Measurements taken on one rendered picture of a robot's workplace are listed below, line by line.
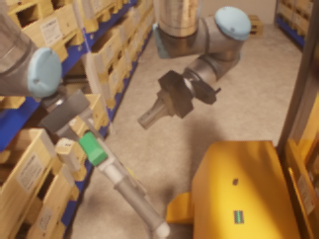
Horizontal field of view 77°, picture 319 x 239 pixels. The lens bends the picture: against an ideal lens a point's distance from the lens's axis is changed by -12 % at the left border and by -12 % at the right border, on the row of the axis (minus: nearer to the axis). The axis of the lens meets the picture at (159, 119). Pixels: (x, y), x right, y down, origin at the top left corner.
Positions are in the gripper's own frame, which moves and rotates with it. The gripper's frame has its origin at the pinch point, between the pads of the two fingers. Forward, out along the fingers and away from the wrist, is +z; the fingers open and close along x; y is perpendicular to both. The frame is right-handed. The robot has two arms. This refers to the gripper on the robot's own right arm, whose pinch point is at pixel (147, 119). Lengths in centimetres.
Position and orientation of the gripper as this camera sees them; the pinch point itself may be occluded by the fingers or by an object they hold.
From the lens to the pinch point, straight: 59.7
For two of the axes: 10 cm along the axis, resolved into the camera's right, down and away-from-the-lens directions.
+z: -7.4, 6.4, -2.1
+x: -3.3, -6.2, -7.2
